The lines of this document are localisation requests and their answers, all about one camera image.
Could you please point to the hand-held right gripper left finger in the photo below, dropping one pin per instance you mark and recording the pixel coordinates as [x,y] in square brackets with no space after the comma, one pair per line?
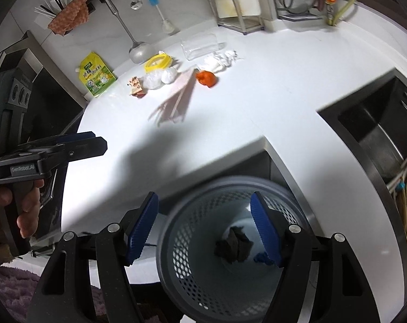
[143,230]

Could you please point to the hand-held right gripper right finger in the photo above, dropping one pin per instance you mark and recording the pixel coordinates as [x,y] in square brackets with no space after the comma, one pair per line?
[265,232]

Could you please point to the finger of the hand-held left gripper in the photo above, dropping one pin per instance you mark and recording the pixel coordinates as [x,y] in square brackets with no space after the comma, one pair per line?
[77,136]
[89,147]

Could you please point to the blue scrap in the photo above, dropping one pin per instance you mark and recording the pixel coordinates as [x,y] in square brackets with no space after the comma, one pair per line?
[260,259]

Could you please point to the black wrapper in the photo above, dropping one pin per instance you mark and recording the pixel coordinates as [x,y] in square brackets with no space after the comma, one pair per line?
[233,244]

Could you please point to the grey perforated plastic basket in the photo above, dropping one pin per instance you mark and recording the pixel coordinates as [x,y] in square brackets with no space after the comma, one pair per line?
[190,276]

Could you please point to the small brown snack wrapper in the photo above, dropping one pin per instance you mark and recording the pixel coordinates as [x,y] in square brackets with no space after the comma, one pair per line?
[137,87]

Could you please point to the white plastic bag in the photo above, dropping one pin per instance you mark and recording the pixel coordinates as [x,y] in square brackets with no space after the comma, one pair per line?
[158,80]

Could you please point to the pink translucent wrapper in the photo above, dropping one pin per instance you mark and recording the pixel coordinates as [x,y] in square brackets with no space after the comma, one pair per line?
[179,99]

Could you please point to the orange peel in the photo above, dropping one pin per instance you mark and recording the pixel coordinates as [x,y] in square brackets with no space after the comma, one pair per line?
[207,78]

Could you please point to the clear plastic cup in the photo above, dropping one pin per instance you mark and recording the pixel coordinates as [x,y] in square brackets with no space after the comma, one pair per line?
[201,47]

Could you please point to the white tissue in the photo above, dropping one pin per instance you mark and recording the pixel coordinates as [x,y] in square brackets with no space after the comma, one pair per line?
[220,61]

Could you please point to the person's left forearm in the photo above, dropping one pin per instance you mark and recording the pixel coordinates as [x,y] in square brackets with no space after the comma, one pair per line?
[1,250]

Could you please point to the person's left hand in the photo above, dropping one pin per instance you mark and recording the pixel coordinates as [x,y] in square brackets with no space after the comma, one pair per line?
[30,215]

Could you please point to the black glass cooktop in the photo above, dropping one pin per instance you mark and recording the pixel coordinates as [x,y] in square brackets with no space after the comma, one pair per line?
[52,107]

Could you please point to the green yellow seasoning pouch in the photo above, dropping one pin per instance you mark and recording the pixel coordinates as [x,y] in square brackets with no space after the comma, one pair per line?
[96,75]

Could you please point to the grey kitchen appliance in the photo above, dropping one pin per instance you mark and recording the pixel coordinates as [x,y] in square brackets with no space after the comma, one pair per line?
[8,84]

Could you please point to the metal spatula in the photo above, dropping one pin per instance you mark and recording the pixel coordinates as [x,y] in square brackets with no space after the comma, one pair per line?
[141,53]

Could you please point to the orange dish cloth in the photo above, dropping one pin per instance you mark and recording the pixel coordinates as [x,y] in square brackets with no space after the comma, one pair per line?
[70,15]

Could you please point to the purple floor rug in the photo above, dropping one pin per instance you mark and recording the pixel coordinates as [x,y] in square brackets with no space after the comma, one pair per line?
[18,292]

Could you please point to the bundle of chopsticks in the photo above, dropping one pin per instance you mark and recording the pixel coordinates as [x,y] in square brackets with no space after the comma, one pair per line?
[50,5]

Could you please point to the blue white bottle brush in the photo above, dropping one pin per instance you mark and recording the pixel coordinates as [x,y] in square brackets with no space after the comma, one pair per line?
[168,23]

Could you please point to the dark steel sink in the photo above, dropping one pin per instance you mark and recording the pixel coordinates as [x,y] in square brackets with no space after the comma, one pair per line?
[368,124]

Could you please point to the metal cutting board rack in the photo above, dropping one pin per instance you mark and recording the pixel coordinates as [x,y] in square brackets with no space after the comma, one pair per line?
[240,23]

